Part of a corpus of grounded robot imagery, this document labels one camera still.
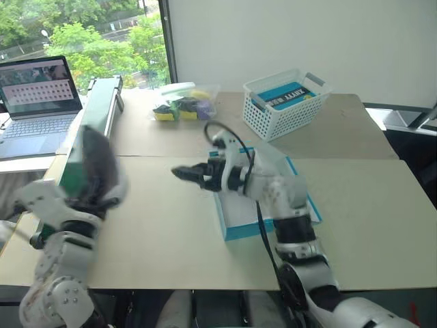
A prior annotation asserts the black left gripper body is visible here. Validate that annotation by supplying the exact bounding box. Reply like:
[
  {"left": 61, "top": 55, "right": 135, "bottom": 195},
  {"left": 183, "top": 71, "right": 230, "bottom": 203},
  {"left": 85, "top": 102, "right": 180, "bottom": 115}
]
[{"left": 66, "top": 197, "right": 105, "bottom": 221}]

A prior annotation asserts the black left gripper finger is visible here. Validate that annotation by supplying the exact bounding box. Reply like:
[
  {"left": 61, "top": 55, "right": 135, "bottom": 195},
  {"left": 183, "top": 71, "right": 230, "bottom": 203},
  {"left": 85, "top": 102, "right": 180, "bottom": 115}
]
[{"left": 95, "top": 195, "right": 121, "bottom": 215}]

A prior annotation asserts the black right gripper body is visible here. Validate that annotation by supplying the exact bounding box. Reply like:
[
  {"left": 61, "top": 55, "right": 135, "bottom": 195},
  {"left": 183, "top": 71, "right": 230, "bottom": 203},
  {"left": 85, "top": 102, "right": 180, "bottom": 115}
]
[{"left": 200, "top": 157, "right": 228, "bottom": 193}]

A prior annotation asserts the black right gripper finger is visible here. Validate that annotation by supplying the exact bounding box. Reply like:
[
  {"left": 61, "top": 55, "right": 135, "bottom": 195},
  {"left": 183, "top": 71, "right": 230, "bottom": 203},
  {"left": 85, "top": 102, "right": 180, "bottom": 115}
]
[
  {"left": 170, "top": 163, "right": 208, "bottom": 179},
  {"left": 178, "top": 172, "right": 213, "bottom": 191}
]

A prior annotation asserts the blue and white shoebox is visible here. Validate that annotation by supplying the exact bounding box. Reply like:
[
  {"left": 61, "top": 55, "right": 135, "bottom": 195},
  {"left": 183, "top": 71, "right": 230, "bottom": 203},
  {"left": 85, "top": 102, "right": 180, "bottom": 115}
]
[{"left": 208, "top": 142, "right": 324, "bottom": 242}]

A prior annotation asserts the yellow and green sponge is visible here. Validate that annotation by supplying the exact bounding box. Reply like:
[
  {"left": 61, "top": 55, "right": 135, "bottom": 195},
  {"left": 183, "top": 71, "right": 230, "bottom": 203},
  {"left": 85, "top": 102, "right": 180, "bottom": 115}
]
[
  {"left": 152, "top": 105, "right": 179, "bottom": 122},
  {"left": 179, "top": 98, "right": 201, "bottom": 121}
]

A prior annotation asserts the purple sponge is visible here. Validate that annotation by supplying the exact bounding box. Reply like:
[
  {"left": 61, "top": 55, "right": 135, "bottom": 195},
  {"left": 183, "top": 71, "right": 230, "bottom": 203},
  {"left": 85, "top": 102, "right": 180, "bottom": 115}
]
[{"left": 197, "top": 99, "right": 216, "bottom": 120}]

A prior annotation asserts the clear plastic bag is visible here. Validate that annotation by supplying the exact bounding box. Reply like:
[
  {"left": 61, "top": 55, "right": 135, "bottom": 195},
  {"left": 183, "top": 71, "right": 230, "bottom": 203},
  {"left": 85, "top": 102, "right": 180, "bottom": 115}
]
[{"left": 150, "top": 81, "right": 221, "bottom": 122}]

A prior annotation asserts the white side table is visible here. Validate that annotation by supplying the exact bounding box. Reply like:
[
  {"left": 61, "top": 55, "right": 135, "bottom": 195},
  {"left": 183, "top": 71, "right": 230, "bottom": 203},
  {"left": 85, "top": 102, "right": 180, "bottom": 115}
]
[{"left": 0, "top": 154, "right": 57, "bottom": 176}]

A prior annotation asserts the white perforated plastic basket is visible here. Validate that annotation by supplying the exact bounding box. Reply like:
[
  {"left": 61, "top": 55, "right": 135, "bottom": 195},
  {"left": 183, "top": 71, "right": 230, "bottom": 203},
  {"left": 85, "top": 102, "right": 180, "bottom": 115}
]
[{"left": 242, "top": 69, "right": 333, "bottom": 143}]

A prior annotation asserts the grey open laptop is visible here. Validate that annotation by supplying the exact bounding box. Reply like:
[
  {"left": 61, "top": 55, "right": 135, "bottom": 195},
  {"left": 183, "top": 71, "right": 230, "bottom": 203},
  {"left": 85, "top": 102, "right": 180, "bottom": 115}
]
[{"left": 0, "top": 55, "right": 84, "bottom": 161}]

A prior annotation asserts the blue packet in basket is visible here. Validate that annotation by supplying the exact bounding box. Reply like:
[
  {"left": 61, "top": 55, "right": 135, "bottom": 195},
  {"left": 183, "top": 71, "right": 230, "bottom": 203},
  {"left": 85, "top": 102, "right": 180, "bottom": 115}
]
[{"left": 255, "top": 81, "right": 321, "bottom": 111}]

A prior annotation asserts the grey rounded shape under table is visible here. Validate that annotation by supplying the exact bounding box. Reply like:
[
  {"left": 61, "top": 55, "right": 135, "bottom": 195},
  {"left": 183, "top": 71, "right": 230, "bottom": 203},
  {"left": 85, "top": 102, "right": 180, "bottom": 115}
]
[{"left": 155, "top": 290, "right": 195, "bottom": 328}]

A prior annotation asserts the dark grey desk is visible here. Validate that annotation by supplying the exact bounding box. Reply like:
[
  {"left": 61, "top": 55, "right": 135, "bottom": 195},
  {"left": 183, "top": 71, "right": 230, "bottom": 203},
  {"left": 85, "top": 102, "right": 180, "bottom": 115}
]
[{"left": 362, "top": 101, "right": 437, "bottom": 138}]

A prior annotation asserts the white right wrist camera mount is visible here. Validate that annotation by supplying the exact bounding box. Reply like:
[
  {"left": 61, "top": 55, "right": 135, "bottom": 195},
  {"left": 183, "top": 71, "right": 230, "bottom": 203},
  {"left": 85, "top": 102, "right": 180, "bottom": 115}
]
[{"left": 208, "top": 131, "right": 255, "bottom": 193}]

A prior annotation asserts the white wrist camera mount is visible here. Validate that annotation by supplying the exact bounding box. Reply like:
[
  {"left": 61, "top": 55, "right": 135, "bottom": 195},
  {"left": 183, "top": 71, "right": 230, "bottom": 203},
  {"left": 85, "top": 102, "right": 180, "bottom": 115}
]
[
  {"left": 208, "top": 131, "right": 255, "bottom": 193},
  {"left": 13, "top": 179, "right": 71, "bottom": 228}
]

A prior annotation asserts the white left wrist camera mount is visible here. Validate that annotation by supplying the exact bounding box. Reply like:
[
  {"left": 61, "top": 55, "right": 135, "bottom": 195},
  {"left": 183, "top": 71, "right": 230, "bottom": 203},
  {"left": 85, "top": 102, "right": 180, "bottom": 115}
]
[{"left": 13, "top": 179, "right": 71, "bottom": 228}]

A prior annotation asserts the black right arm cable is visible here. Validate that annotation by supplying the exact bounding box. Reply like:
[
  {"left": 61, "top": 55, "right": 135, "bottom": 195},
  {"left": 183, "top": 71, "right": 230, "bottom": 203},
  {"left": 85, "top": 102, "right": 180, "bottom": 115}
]
[{"left": 203, "top": 121, "right": 291, "bottom": 298}]

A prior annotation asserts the dark window frame post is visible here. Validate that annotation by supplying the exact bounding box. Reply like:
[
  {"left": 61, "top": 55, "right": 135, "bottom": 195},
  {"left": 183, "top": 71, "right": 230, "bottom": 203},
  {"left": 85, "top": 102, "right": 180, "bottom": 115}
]
[{"left": 158, "top": 0, "right": 179, "bottom": 85}]

